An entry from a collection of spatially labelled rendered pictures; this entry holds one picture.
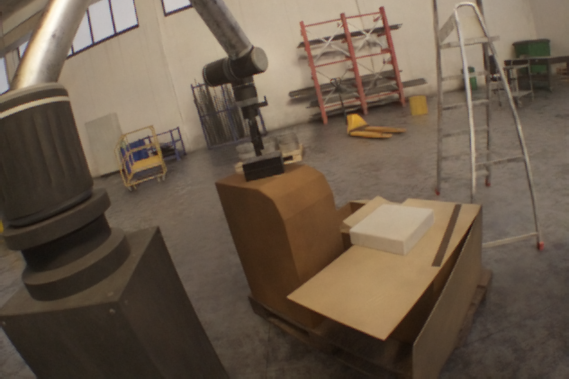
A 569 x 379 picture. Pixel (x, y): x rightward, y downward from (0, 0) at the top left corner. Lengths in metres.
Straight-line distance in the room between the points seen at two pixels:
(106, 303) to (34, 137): 0.29
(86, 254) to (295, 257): 0.99
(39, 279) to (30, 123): 0.27
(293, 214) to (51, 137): 1.02
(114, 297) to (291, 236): 0.96
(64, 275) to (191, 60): 10.55
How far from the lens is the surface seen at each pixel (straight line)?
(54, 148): 0.59
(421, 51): 11.47
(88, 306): 0.55
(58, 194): 0.59
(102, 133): 11.90
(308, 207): 1.41
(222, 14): 1.19
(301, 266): 1.45
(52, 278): 0.61
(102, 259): 0.60
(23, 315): 0.65
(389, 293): 1.12
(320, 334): 1.63
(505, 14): 13.68
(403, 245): 1.26
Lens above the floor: 1.27
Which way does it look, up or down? 13 degrees down
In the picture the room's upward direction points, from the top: 14 degrees counter-clockwise
